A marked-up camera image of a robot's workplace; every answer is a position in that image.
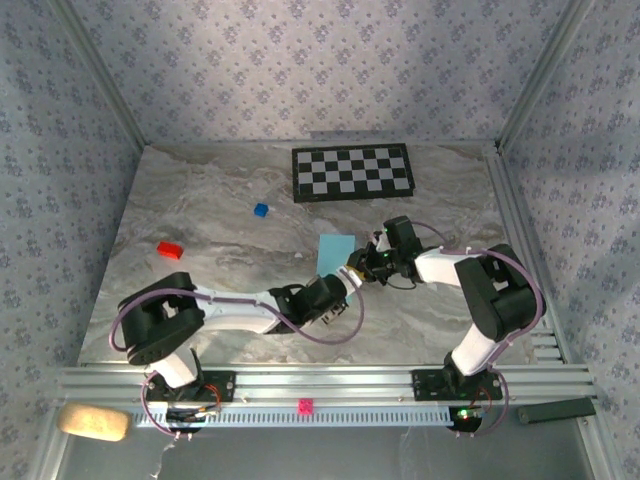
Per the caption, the dark flat bar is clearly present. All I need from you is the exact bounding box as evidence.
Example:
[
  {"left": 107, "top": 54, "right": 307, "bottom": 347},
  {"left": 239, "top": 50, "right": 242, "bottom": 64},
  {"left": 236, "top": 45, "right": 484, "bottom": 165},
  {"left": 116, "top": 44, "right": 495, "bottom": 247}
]
[{"left": 516, "top": 397, "right": 598, "bottom": 426}]

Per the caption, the slotted grey cable duct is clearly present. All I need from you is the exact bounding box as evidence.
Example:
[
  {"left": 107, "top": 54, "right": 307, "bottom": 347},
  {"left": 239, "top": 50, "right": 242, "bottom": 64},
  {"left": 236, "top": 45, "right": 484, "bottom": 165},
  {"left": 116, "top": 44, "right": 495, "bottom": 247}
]
[{"left": 130, "top": 401, "right": 454, "bottom": 429}]

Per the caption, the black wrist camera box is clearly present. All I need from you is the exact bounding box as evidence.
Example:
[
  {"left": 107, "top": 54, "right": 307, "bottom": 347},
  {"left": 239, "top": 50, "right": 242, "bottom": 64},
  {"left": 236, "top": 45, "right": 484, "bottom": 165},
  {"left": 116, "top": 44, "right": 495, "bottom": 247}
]
[
  {"left": 373, "top": 215, "right": 424, "bottom": 259},
  {"left": 308, "top": 268, "right": 363, "bottom": 307}
]

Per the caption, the aluminium side rail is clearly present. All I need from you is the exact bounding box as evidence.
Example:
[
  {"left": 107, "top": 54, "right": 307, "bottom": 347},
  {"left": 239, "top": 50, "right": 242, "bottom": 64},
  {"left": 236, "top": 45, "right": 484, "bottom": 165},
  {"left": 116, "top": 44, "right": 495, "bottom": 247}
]
[{"left": 482, "top": 142, "right": 571, "bottom": 364}]

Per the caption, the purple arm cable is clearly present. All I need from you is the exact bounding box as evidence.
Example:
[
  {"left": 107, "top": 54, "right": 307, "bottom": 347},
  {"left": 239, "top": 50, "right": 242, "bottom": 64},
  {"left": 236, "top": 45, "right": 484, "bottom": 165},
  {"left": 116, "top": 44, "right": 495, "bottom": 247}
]
[
  {"left": 108, "top": 269, "right": 366, "bottom": 442},
  {"left": 412, "top": 219, "right": 547, "bottom": 440}
]

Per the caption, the long aluminium mounting rail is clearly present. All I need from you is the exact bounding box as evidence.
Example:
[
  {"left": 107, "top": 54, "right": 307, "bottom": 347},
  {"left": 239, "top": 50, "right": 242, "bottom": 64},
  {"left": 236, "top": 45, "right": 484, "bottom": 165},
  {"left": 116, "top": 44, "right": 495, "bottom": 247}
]
[{"left": 55, "top": 363, "right": 599, "bottom": 407}]

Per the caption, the black white checkerboard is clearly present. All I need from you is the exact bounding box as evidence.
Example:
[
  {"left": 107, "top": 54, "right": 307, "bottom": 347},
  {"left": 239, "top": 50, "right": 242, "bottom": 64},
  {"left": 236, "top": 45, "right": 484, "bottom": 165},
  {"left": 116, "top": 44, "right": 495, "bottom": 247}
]
[{"left": 291, "top": 143, "right": 417, "bottom": 204}]

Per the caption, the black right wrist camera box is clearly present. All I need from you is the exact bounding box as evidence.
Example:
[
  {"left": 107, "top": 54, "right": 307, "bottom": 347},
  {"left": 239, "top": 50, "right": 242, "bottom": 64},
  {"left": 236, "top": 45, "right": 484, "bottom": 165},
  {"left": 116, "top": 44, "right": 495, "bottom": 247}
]
[{"left": 373, "top": 215, "right": 424, "bottom": 259}]

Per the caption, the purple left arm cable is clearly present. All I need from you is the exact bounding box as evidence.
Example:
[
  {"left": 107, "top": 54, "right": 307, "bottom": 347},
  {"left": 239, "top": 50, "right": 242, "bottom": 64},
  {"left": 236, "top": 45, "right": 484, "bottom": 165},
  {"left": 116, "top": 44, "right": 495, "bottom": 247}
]
[{"left": 108, "top": 269, "right": 366, "bottom": 442}]

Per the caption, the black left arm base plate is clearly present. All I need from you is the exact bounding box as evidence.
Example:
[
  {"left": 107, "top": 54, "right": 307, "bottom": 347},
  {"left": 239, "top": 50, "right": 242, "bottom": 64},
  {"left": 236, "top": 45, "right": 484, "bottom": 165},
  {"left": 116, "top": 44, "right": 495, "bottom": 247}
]
[{"left": 144, "top": 369, "right": 237, "bottom": 404}]

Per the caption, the small controller board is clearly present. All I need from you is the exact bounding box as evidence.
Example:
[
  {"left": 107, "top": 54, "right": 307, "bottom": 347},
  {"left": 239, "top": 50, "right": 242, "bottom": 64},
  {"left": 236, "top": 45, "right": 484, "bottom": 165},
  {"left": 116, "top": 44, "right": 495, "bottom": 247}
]
[
  {"left": 447, "top": 404, "right": 494, "bottom": 434},
  {"left": 164, "top": 405, "right": 222, "bottom": 426}
]

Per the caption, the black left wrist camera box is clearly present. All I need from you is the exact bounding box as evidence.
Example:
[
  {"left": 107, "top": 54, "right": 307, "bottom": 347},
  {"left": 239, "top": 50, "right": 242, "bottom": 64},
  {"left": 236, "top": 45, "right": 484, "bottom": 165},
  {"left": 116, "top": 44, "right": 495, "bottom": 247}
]
[{"left": 308, "top": 268, "right": 363, "bottom": 307}]

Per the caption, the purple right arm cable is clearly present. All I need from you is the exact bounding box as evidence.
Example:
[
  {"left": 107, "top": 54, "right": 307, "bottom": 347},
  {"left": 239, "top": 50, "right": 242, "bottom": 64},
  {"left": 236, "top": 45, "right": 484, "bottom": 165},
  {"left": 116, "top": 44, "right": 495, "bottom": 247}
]
[{"left": 412, "top": 219, "right": 547, "bottom": 440}]

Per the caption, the tan sponge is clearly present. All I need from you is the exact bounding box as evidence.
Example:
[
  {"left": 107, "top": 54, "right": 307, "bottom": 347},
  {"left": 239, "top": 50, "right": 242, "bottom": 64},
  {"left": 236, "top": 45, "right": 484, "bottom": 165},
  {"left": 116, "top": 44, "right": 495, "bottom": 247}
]
[{"left": 56, "top": 402, "right": 132, "bottom": 443}]

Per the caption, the slanted aluminium corner post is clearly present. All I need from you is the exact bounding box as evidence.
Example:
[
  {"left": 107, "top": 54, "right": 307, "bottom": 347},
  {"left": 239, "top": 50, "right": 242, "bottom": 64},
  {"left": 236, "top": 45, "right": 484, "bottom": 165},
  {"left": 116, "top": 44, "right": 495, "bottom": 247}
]
[
  {"left": 49, "top": 0, "right": 150, "bottom": 150},
  {"left": 497, "top": 0, "right": 596, "bottom": 151}
]

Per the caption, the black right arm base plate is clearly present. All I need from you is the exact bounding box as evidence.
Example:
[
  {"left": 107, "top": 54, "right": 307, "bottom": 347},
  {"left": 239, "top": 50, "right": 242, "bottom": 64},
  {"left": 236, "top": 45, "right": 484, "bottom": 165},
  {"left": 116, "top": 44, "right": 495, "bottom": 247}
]
[{"left": 410, "top": 368, "right": 504, "bottom": 402}]

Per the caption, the light blue paper sheet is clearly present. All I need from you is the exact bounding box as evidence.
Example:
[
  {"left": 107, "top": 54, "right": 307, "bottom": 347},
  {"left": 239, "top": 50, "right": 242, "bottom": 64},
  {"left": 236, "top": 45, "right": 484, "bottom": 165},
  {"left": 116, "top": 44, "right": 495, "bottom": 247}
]
[{"left": 316, "top": 233, "right": 358, "bottom": 303}]

